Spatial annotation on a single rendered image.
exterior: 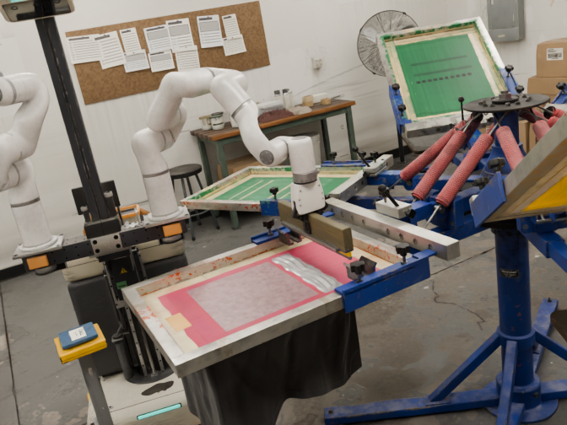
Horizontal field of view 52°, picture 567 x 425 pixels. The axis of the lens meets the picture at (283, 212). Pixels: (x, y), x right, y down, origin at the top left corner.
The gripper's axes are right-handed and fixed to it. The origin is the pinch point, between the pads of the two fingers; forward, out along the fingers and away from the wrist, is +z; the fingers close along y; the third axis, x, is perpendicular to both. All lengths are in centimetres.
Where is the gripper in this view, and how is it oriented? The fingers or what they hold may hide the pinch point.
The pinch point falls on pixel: (312, 225)
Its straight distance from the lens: 184.9
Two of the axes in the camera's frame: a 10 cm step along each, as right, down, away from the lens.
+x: 4.7, 2.1, -8.6
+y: -8.7, 2.8, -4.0
